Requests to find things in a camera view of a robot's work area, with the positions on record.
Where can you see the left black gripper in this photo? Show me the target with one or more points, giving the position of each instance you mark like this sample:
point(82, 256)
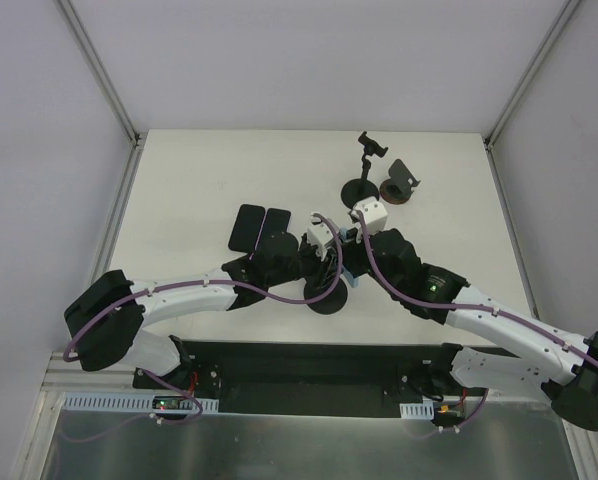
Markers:
point(324, 263)

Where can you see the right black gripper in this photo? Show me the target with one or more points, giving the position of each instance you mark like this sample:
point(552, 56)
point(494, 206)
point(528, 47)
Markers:
point(401, 261)

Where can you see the light blue case smartphone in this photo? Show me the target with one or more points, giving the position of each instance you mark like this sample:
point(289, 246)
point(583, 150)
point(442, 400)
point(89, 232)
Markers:
point(351, 277)

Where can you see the brown-base black phone stand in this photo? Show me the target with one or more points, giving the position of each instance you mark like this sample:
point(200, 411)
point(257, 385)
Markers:
point(398, 188)

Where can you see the lavender case smartphone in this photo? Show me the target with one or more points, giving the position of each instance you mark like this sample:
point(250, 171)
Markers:
point(275, 220)

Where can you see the black round-base phone stand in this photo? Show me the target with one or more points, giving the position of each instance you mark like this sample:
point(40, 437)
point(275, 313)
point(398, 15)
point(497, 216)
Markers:
point(361, 188)

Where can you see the black smartphone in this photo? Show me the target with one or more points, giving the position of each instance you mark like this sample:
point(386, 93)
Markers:
point(246, 228)

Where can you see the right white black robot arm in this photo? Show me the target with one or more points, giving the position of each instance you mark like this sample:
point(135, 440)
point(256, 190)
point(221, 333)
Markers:
point(547, 364)

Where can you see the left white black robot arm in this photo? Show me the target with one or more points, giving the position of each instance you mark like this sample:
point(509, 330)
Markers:
point(108, 322)

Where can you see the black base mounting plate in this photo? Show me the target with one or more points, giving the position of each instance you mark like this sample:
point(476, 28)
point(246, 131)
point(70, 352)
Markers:
point(358, 381)

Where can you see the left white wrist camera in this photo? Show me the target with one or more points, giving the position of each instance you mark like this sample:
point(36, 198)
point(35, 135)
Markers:
point(321, 234)

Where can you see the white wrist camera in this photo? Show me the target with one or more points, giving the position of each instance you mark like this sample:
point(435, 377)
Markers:
point(371, 217)
point(321, 234)

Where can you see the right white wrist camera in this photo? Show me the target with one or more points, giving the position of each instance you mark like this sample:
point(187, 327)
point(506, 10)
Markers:
point(371, 217)

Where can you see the right white cable duct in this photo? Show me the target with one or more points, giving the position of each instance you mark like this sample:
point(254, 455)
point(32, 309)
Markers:
point(424, 410)

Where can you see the white cable duct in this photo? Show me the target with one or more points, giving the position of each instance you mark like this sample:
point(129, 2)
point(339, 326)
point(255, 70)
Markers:
point(137, 403)
point(424, 410)

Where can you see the front aluminium frame rail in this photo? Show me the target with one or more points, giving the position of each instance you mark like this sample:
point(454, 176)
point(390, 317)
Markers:
point(54, 372)

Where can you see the left white cable duct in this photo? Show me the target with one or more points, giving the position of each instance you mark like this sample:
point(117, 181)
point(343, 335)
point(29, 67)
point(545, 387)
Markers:
point(137, 403)

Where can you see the right aluminium frame post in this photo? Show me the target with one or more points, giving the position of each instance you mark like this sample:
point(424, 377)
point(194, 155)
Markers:
point(556, 30)

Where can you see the aluminium frame post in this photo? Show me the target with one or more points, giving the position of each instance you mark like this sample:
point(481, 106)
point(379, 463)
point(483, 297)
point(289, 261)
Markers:
point(85, 45)
point(556, 30)

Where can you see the left aluminium frame post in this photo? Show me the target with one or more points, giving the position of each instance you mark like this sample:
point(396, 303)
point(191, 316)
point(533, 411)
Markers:
point(85, 45)

